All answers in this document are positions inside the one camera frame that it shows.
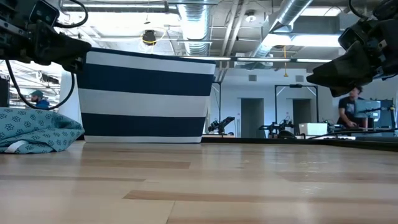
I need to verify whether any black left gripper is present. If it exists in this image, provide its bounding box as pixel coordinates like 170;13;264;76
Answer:
0;0;93;75

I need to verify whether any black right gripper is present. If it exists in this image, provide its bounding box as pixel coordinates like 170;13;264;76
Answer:
306;0;398;98

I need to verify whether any navy white striped fabric basket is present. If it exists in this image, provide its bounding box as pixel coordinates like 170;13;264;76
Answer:
76;47;217;144

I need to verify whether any person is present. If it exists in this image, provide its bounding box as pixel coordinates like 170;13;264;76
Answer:
30;90;50;110
337;86;369;129

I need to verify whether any computer monitor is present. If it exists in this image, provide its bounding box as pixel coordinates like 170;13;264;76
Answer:
354;99;382;121

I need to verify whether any white box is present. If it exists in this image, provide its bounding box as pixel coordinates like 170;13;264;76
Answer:
298;122;328;136

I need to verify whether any long ceiling light strip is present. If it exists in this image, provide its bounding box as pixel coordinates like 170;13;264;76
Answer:
180;55;332;63

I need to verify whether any teal patterned folded cloth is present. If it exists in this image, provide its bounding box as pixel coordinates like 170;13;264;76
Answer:
0;107;85;155

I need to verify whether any black ceiling-mounted device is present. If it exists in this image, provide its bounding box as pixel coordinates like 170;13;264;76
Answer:
142;29;157;47

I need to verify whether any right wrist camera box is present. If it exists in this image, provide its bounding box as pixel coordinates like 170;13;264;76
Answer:
338;26;359;51

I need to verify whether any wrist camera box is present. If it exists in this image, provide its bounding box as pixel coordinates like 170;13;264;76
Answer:
29;0;60;27
338;26;359;51

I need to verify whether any black looped camera cable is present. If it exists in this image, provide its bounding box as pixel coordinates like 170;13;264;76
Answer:
54;0;90;29

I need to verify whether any black metal frame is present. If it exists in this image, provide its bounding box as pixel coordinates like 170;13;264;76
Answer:
274;83;319;125

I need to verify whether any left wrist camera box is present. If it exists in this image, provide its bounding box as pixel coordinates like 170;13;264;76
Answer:
29;0;60;27

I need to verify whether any black hanging arm cable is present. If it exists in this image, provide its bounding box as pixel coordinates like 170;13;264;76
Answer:
4;58;76;111

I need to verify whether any yellow hanging cord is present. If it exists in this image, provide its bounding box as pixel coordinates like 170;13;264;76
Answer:
282;45;289;78

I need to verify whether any silver ribbed ceiling duct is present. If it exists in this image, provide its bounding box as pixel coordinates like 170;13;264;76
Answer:
248;0;313;60
177;2;212;57

